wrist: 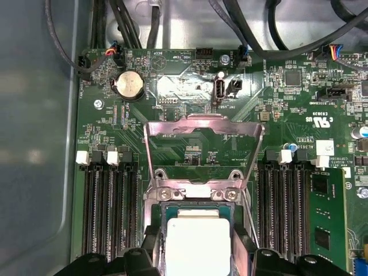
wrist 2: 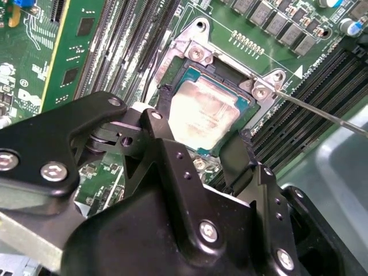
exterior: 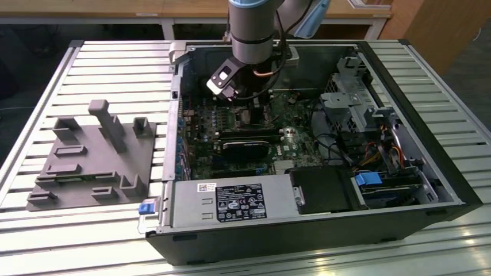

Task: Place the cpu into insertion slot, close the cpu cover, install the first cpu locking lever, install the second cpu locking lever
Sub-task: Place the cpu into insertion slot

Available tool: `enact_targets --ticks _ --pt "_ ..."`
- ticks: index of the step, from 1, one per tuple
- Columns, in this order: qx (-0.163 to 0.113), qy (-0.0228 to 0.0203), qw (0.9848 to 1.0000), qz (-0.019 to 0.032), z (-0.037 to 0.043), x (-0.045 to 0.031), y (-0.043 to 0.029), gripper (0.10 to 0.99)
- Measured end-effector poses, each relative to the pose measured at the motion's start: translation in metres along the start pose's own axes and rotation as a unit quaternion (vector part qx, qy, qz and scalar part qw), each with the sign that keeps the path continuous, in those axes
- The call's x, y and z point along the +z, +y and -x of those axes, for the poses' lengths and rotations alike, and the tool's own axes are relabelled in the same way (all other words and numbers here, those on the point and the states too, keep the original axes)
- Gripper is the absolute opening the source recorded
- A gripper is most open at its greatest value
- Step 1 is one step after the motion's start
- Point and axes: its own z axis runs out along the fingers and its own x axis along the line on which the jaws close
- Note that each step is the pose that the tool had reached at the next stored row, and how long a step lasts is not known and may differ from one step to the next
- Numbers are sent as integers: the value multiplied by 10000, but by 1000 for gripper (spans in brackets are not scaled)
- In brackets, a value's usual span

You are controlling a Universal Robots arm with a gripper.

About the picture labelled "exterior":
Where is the black CPU socket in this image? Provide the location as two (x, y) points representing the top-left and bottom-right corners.
(231, 106), (274, 130)

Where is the black RAM stick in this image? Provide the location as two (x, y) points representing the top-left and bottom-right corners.
(217, 129), (280, 142)

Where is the grey metal disk bay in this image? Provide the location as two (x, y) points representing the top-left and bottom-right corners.
(318, 56), (389, 133)

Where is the black graphics card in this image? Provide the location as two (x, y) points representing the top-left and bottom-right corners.
(219, 138), (273, 162)

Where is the green motherboard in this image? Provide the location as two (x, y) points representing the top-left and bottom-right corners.
(179, 89), (330, 182)

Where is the small silver heatsink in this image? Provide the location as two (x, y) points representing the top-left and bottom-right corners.
(273, 160), (297, 175)

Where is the blue disk carrier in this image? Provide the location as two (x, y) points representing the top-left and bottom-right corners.
(354, 171), (384, 187)

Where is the silver power supply unit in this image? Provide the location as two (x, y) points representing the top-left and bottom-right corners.
(166, 175), (300, 228)

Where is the grey plastic parts rack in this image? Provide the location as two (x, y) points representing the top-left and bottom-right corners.
(23, 99), (157, 213)

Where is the brown wooden cabinet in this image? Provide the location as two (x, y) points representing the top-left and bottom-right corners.
(378, 0), (491, 75)

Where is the black open PC case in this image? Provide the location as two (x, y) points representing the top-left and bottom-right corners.
(143, 39), (484, 267)

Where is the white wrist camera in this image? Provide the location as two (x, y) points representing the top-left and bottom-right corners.
(205, 56), (244, 102)

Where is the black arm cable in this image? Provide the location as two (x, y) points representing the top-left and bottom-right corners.
(244, 0), (293, 101)

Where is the grey case handle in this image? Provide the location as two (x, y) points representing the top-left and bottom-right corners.
(167, 41), (193, 64)

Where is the black internal cable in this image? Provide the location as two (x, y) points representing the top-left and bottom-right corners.
(313, 132), (354, 166)

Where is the orange yellow wire bundle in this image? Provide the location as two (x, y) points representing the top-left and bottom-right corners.
(364, 140), (408, 171)

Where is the wooden desk white frame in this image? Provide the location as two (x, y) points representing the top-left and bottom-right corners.
(0, 0), (392, 41)

